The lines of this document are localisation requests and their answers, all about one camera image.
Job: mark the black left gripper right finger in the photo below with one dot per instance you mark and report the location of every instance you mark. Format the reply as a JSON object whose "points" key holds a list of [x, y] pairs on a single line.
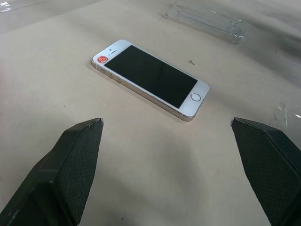
{"points": [[268, 169]]}

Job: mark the clear plastic phone case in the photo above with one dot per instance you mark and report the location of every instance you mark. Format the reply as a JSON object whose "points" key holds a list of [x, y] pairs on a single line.
{"points": [[207, 21]]}

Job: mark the white smartphone with black screen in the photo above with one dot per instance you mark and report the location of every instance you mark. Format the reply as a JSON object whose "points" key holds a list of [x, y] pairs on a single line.
{"points": [[150, 75]]}

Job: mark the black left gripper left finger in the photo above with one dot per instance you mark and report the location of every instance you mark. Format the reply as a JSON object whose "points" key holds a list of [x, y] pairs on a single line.
{"points": [[63, 169]]}

